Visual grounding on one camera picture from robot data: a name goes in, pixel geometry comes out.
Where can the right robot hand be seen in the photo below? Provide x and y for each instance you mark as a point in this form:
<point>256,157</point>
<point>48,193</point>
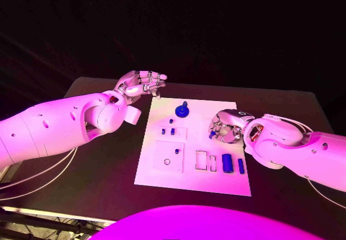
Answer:
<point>230,125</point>

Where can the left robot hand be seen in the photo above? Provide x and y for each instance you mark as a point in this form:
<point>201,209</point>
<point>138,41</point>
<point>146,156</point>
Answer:
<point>135,82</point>

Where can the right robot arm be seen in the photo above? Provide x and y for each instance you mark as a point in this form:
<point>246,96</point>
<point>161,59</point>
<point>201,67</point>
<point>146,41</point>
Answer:
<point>298,150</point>

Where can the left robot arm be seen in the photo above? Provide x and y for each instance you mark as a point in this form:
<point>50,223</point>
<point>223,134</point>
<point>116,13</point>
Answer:
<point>54,123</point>

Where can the white task board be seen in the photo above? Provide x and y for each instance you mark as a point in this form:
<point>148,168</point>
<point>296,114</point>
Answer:
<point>189,168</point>

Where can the blue gear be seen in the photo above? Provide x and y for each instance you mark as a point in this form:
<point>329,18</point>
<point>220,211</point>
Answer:
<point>182,110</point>

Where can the thick blue cylinder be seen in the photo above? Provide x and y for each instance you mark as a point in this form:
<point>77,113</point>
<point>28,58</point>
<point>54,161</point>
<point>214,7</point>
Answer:
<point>227,163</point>

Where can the thin blue cylinder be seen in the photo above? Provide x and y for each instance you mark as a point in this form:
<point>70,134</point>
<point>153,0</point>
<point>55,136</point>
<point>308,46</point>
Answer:
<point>241,166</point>

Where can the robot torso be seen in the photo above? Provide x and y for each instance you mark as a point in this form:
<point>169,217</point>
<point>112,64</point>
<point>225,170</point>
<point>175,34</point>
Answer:
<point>205,223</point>

